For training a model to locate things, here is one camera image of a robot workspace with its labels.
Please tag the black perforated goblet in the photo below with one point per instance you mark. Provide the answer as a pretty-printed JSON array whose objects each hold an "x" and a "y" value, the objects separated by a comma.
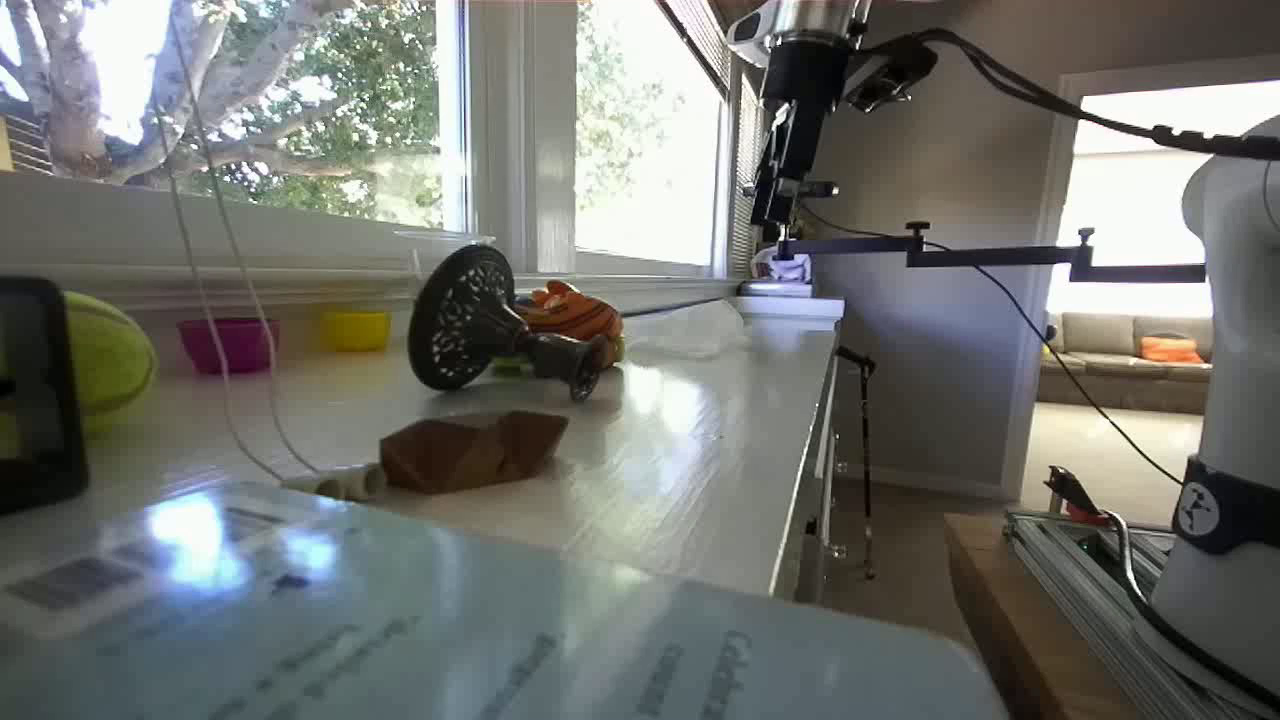
[{"x": 466, "y": 318}]

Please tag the yellow small bowl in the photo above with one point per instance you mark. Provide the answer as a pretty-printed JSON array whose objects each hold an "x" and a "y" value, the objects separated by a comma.
[{"x": 353, "y": 331}]

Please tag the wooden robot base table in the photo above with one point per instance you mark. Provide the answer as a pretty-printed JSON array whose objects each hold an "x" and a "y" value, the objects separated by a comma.
[{"x": 1024, "y": 641}]

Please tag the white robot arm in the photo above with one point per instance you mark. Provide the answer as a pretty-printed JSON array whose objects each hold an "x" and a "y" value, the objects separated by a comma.
[{"x": 1223, "y": 586}]

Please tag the orange toy burger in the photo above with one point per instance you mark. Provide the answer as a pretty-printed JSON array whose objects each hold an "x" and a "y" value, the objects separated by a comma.
[{"x": 565, "y": 308}]

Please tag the green tennis ball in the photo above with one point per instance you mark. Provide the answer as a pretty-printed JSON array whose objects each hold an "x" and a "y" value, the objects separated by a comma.
[{"x": 112, "y": 357}]

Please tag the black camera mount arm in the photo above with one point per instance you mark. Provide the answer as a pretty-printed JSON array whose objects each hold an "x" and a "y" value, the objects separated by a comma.
[{"x": 931, "y": 254}]

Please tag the laminated paper sheet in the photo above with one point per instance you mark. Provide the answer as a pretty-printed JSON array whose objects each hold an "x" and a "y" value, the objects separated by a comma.
[{"x": 273, "y": 604}]

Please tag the magenta small bowl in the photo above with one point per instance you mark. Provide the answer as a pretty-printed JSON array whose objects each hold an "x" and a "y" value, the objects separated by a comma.
[{"x": 235, "y": 347}]

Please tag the black stand device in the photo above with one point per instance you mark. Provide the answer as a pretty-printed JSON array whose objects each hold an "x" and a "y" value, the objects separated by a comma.
[{"x": 37, "y": 389}]

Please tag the sofa with orange cushion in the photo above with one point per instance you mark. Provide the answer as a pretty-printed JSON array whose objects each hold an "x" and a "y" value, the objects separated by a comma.
[{"x": 1128, "y": 362}]

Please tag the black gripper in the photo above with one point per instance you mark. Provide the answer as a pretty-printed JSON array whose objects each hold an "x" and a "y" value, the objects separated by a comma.
[{"x": 802, "y": 86}]

